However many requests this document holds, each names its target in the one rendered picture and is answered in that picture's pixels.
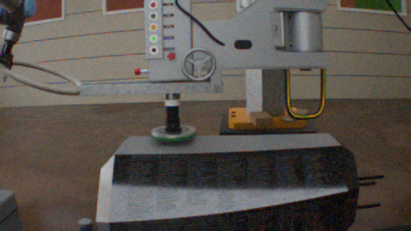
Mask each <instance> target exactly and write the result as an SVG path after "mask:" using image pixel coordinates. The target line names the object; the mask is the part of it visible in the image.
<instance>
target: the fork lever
mask: <svg viewBox="0 0 411 231"><path fill-rule="evenodd" d="M76 89H78V90H79V91H80V93H79V94H78V95H77V96H95V95H118V94H211V89H210V80H204V81H202V82H195V81H182V82H150V81H126V82H89V83H81V85H77V87H76ZM219 90H220V86H219V85H217V84H216V85H214V86H213V91H215V92H217V91H219Z"/></svg>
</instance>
